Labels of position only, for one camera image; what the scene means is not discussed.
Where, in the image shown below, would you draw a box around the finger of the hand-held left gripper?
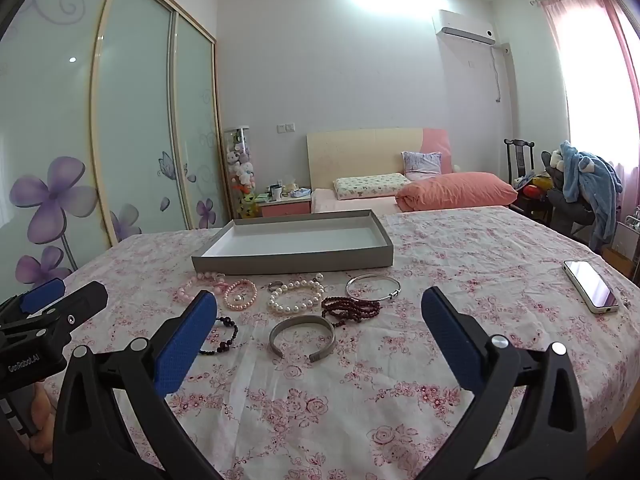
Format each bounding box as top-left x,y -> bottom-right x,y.
25,281 -> 109,336
0,277 -> 67,323

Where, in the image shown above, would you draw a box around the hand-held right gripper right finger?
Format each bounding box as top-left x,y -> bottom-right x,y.
420,286 -> 588,480

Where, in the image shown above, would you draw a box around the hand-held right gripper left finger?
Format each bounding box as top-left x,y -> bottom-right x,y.
52,289 -> 223,480

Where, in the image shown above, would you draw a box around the dark faceted bead bracelet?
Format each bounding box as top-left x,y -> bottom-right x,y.
197,315 -> 240,357

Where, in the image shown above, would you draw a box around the small pink pearl bracelet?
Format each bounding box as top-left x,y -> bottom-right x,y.
223,279 -> 258,311

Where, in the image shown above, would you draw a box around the chunky pink bead bracelet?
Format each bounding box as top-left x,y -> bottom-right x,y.
177,271 -> 227,306

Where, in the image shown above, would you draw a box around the thin silver bangle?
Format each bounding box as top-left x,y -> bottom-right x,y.
345,273 -> 402,303

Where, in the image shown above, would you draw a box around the white pearl bracelet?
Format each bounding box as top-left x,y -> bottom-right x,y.
266,273 -> 326,316

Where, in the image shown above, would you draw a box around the dark red bead bracelet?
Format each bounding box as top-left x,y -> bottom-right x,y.
320,296 -> 383,328

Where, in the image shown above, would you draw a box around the grey metal cuff bracelet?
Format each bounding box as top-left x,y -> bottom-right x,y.
269,315 -> 336,362

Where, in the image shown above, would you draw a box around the grey cardboard tray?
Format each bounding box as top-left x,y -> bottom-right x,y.
191,208 -> 395,275

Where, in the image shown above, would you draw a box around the person's left hand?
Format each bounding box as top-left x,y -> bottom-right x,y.
27,381 -> 57,464

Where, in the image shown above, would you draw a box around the pink floral bedsheet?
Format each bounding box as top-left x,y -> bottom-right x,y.
37,205 -> 640,480

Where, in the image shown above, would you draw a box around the salmon folded duvet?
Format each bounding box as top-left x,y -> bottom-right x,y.
395,171 -> 518,212

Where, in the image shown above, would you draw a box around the white smartphone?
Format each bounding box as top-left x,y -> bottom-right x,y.
562,259 -> 621,315

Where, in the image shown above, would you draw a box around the pink nightstand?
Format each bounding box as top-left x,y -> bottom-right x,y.
255,192 -> 313,218

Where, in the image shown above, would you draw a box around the pink mattress sheet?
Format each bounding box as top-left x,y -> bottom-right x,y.
311,189 -> 401,215

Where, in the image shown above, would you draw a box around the cream patterned pillow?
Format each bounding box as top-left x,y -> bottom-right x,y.
333,172 -> 408,201

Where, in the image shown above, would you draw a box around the yellow and red toys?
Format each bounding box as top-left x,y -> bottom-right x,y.
520,175 -> 556,202

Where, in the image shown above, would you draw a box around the lilac printed pillow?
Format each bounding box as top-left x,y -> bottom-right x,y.
401,151 -> 443,181

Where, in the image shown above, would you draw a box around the clear plush toy tube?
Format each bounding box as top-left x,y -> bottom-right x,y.
222,126 -> 258,219

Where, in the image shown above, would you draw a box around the dark wooden chair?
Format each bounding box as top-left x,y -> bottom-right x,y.
504,138 -> 556,221

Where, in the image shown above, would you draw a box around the beige and pink headboard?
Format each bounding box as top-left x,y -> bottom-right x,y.
306,127 -> 451,203

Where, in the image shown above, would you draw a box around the floral glass sliding wardrobe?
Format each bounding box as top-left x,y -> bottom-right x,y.
0,0 -> 231,301

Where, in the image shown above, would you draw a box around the blue fleece garment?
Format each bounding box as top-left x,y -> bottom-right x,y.
557,141 -> 623,253

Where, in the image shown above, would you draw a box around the air conditioner pipe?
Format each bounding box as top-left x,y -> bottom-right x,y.
490,42 -> 513,103

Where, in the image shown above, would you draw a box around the white air conditioner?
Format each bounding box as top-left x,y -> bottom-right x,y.
432,8 -> 493,43

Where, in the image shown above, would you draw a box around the pink curtain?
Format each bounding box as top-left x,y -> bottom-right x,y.
537,0 -> 640,281

